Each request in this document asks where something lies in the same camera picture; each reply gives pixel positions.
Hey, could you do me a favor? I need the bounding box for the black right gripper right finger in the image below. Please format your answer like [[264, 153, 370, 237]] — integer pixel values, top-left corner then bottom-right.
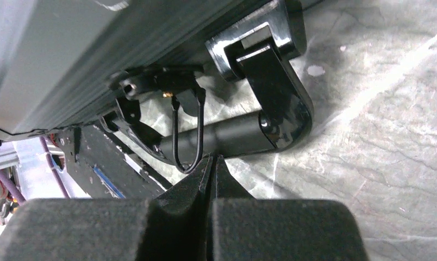
[[208, 156, 369, 260]]

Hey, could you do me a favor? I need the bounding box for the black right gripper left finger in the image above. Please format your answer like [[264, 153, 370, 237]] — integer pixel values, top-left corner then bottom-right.
[[0, 156, 213, 260]]

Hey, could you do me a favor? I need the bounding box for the black poker set case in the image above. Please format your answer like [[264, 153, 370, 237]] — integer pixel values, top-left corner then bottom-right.
[[0, 1, 313, 173]]

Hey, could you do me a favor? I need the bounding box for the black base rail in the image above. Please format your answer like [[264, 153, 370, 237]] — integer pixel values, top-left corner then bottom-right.
[[54, 125, 172, 199]]

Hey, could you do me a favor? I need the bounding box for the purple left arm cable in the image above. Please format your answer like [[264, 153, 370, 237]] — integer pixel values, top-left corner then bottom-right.
[[0, 136, 72, 206]]

